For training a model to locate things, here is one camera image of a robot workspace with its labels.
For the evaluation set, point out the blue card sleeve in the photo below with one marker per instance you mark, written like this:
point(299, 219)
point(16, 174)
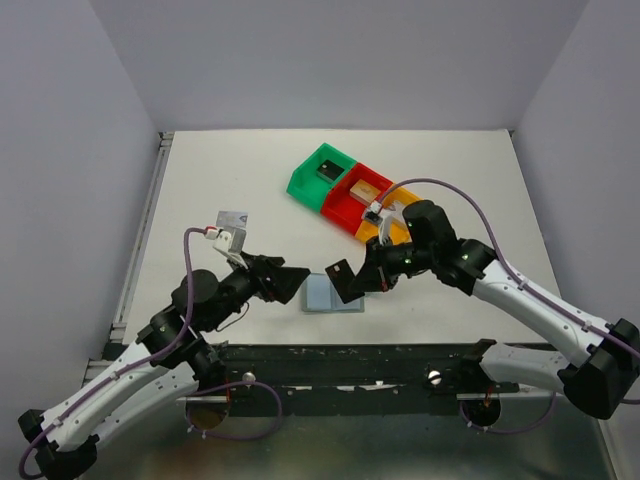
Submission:
point(325, 295)

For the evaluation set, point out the grey-green card holder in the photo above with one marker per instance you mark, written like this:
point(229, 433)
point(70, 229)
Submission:
point(332, 297)

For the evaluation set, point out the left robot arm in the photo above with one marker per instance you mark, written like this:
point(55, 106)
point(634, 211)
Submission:
point(63, 440)

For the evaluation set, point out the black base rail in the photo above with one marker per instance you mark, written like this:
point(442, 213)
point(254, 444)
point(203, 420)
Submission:
point(355, 380)

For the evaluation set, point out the white card in yellow bin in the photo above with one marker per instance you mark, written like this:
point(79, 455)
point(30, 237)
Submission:
point(395, 206)

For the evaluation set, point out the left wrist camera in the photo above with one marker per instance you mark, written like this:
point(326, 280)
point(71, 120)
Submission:
point(227, 241)

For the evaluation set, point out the green plastic bin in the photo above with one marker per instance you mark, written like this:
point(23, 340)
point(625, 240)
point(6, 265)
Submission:
point(306, 187)

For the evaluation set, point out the black card in green bin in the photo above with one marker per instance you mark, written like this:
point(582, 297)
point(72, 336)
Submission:
point(329, 171)

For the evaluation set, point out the silver VIP credit card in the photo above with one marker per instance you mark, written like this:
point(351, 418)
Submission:
point(231, 219)

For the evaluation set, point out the red plastic bin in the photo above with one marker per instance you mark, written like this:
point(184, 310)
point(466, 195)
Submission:
point(343, 210)

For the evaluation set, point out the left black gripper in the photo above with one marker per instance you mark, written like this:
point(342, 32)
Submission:
point(284, 283)

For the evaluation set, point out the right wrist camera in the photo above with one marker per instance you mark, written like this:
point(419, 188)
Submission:
point(381, 224)

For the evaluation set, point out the black credit card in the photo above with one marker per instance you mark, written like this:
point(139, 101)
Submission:
point(341, 277)

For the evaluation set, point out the yellow plastic bin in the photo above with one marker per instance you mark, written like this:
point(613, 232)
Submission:
point(403, 195)

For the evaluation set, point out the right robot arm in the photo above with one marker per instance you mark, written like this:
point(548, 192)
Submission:
point(595, 362)

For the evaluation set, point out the aluminium side rail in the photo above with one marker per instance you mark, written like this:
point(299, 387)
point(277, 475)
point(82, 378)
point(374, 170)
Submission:
point(118, 325)

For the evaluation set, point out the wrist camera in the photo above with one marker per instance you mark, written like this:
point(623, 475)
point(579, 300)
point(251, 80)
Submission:
point(381, 224)
point(227, 241)

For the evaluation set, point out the tan card in red bin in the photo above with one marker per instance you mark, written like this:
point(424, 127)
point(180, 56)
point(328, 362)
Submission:
point(364, 192)

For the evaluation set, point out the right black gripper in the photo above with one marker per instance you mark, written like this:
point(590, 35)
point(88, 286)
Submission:
point(375, 274)

